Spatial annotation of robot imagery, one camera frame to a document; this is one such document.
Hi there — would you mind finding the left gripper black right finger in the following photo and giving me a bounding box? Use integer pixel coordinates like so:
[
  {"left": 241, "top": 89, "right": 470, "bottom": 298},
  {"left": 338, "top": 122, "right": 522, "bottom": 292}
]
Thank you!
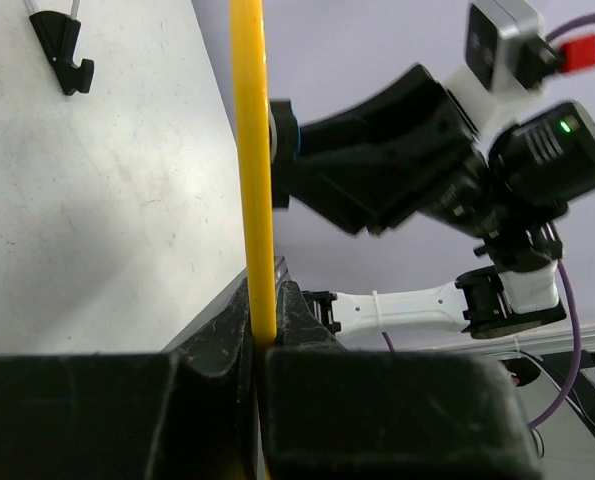
[{"left": 262, "top": 281, "right": 542, "bottom": 480}]

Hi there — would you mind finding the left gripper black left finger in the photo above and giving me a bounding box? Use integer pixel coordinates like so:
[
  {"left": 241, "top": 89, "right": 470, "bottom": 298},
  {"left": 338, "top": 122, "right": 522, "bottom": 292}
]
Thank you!
[{"left": 0, "top": 284, "right": 257, "bottom": 479}]

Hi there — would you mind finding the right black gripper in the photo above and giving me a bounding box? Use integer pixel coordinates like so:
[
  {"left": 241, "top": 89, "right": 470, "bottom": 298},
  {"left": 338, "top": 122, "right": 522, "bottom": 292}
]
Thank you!
[{"left": 271, "top": 64, "right": 492, "bottom": 238}]

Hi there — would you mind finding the yellow framed whiteboard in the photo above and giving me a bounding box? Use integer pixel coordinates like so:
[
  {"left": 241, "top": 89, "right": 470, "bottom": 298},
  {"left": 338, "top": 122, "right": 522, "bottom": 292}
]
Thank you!
[{"left": 229, "top": 0, "right": 278, "bottom": 480}]

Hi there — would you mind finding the blue bone-shaped eraser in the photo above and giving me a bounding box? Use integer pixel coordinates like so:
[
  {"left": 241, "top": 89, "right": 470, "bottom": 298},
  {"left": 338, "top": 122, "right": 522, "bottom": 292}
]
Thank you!
[{"left": 268, "top": 99, "right": 301, "bottom": 163}]

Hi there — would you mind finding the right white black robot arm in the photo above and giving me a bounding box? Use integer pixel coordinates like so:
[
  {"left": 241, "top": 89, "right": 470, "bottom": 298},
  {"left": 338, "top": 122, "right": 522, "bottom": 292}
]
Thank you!
[{"left": 268, "top": 65, "right": 595, "bottom": 340}]

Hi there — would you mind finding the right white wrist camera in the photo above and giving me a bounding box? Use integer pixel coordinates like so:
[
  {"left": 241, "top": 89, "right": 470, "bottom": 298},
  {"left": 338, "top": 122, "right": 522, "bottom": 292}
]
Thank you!
[{"left": 444, "top": 1, "right": 595, "bottom": 135}]

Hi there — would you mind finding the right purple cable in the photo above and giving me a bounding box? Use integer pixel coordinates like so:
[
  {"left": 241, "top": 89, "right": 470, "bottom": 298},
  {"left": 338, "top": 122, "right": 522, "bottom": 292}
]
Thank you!
[{"left": 381, "top": 12, "right": 595, "bottom": 431}]

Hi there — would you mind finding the aluminium rail frame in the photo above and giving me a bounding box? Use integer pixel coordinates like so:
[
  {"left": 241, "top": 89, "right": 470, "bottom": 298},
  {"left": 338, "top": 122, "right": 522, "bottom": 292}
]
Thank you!
[{"left": 161, "top": 254, "right": 595, "bottom": 451}]

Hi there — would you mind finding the black wire whiteboard stand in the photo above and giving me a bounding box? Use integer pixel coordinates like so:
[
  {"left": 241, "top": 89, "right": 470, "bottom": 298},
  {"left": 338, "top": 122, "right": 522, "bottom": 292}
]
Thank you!
[{"left": 25, "top": 0, "right": 95, "bottom": 96}]

